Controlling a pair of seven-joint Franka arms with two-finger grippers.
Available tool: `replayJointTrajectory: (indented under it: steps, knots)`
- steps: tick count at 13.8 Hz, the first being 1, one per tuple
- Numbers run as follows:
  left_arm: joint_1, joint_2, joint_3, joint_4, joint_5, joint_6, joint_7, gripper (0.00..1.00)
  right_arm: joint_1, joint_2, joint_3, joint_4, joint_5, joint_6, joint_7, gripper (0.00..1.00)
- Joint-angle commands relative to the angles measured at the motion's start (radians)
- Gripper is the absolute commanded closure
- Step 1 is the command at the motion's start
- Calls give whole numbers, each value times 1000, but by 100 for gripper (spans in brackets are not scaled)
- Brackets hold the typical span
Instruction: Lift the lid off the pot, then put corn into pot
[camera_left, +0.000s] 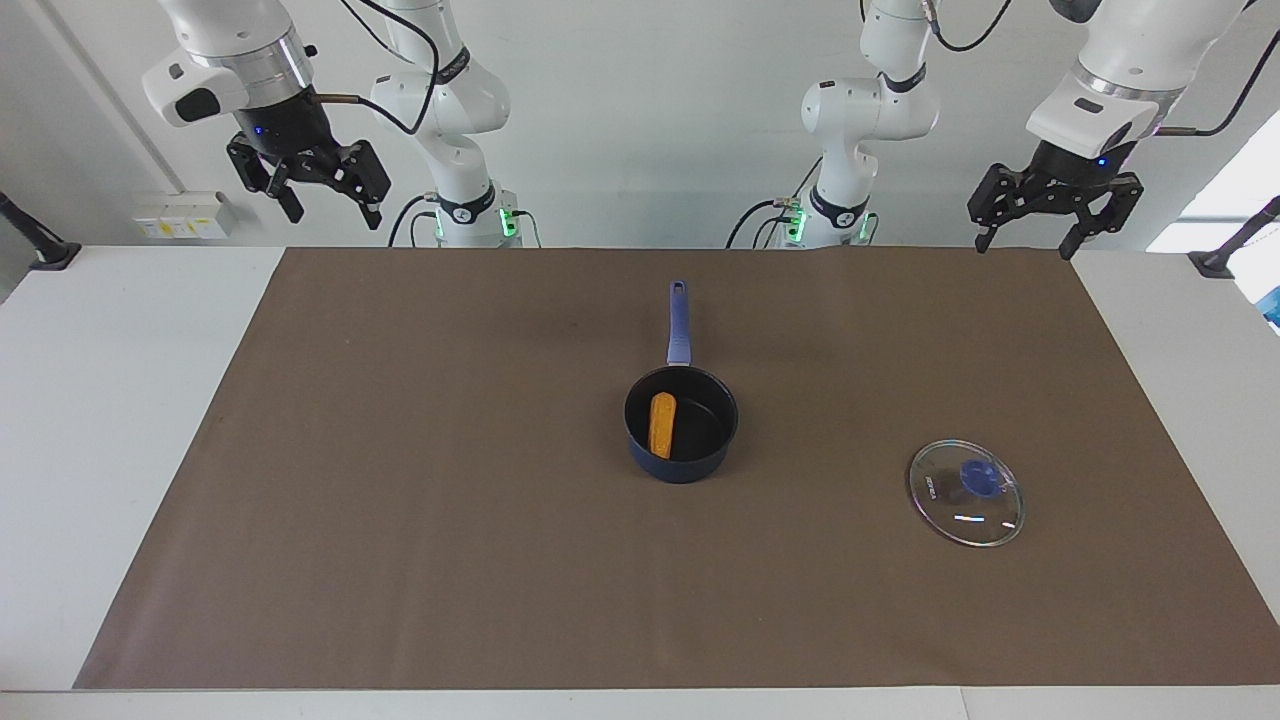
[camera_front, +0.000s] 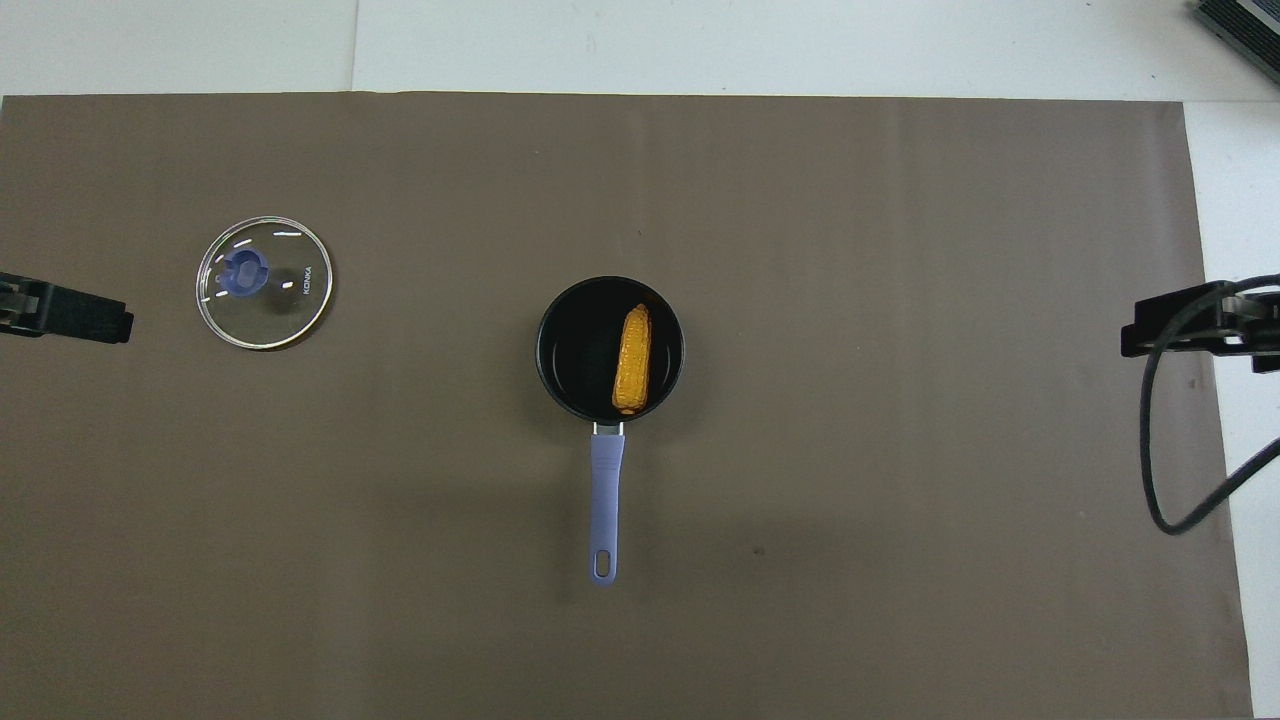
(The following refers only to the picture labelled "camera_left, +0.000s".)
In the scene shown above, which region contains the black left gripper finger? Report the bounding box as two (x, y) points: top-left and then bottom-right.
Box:
(966, 163), (1036, 253)
(1060, 175), (1146, 261)

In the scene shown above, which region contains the black base power cable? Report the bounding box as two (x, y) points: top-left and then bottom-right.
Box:
(725, 195), (801, 249)
(388, 195), (441, 248)

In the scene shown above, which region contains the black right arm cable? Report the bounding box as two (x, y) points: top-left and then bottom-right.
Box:
(300, 0), (446, 136)

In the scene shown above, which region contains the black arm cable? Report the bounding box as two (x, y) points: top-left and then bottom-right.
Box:
(300, 0), (446, 136)
(920, 0), (1280, 138)

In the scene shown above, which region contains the white wall socket box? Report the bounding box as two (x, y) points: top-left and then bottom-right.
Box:
(132, 192), (239, 241)

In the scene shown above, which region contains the yellow toy corn cob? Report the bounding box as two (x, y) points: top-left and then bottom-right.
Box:
(648, 392), (678, 460)

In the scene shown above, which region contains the brown table mat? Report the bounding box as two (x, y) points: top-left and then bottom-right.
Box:
(73, 247), (1280, 691)

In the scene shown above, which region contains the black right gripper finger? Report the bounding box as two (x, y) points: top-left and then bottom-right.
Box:
(226, 138), (306, 225)
(330, 140), (393, 232)

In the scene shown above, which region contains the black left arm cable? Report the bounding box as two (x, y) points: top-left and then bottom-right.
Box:
(920, 0), (1280, 138)

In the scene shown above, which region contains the dark blue pot purple handle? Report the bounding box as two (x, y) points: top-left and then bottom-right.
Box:
(624, 280), (741, 485)

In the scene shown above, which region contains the black camera stand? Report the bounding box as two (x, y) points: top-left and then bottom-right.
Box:
(0, 190), (81, 271)
(1188, 195), (1280, 279)

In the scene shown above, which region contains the glass lid purple knob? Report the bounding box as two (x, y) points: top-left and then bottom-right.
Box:
(907, 439), (1027, 548)

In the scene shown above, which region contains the white wall cable duct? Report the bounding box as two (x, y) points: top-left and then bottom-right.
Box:
(38, 0), (186, 196)

